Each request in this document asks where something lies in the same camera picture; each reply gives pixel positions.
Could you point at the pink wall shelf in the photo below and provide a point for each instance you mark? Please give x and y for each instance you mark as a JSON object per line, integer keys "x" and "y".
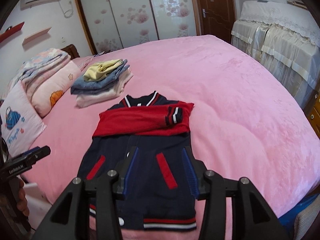
{"x": 35, "y": 35}

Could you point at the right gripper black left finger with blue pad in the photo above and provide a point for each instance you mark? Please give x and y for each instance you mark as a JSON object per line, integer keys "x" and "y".
{"x": 68, "y": 218}

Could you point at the pink pillow orange print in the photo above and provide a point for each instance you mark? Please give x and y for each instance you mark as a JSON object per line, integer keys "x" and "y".
{"x": 44, "y": 91}

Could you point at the floral sliding wardrobe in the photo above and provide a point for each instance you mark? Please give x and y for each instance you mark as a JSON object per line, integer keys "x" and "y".
{"x": 111, "y": 25}

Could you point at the cream lace covered furniture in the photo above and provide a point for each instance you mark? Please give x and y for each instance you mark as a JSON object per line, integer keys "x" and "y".
{"x": 285, "y": 40}

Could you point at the white pillow blue bag print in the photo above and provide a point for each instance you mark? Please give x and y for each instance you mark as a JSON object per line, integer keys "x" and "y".
{"x": 21, "y": 123}

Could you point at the brown wooden door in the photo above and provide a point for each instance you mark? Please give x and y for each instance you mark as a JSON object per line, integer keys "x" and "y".
{"x": 217, "y": 18}

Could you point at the red wall shelf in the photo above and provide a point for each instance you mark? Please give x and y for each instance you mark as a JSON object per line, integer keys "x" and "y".
{"x": 11, "y": 31}

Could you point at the dark wooden headboard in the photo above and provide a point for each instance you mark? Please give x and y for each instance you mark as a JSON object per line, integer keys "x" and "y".
{"x": 71, "y": 51}

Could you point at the floral folded quilt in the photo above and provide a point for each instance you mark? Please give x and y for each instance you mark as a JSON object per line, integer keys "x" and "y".
{"x": 39, "y": 69}

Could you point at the blue folded denim jeans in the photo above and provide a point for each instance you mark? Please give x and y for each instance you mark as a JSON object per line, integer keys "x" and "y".
{"x": 95, "y": 87}

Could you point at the person's hand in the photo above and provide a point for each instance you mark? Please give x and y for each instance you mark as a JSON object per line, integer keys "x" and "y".
{"x": 22, "y": 203}

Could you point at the pink bed blanket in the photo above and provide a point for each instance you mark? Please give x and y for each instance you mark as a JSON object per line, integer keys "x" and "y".
{"x": 244, "y": 122}

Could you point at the navy red varsity jacket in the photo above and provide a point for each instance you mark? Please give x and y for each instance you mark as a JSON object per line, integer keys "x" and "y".
{"x": 154, "y": 132}

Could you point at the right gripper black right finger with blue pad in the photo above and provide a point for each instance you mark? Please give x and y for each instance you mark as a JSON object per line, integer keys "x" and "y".
{"x": 252, "y": 217}

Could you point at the light pink folded garment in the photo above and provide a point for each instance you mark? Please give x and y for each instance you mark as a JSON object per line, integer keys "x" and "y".
{"x": 83, "y": 101}

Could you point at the yellow folded garment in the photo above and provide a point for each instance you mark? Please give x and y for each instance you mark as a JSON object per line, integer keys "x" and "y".
{"x": 100, "y": 70}

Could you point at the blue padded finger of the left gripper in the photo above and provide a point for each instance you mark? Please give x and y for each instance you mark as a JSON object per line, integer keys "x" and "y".
{"x": 35, "y": 150}

